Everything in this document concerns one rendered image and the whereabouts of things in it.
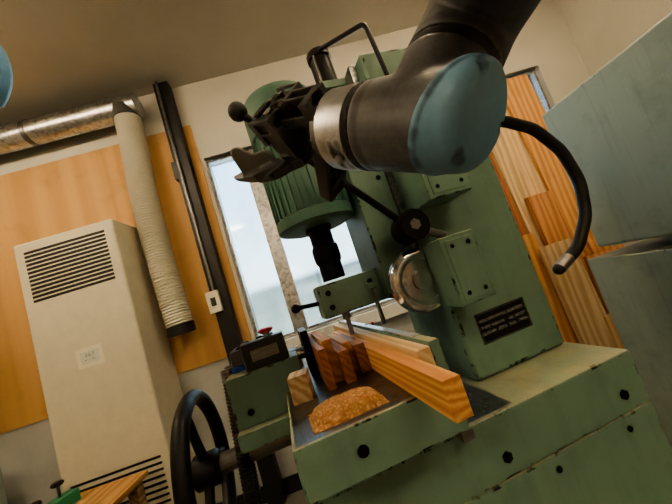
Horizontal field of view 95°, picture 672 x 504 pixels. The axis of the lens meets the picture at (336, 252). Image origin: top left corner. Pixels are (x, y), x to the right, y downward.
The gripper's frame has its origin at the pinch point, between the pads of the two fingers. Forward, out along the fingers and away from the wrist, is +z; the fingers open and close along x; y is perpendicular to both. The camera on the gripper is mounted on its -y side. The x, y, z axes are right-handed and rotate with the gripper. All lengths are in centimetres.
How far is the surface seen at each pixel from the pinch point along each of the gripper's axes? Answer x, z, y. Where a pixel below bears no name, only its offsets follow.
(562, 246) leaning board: -91, -13, -162
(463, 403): 19.3, -39.3, -14.3
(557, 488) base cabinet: 21, -46, -48
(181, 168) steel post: -20, 167, -33
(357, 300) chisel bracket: 11.0, -8.5, -31.8
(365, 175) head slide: -12.0, -2.8, -19.7
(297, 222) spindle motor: 5.0, 1.0, -14.8
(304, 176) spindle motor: -3.5, 2.8, -11.1
